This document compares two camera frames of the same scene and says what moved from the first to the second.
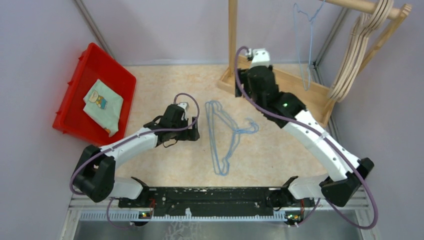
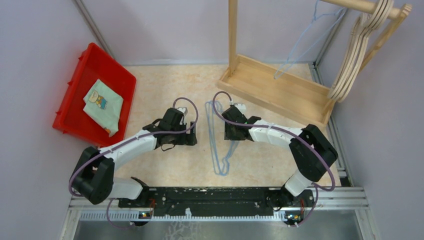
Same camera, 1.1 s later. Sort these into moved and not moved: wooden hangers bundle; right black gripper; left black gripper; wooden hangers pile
Moved: right black gripper
Not moved: wooden hangers pile; left black gripper; wooden hangers bundle
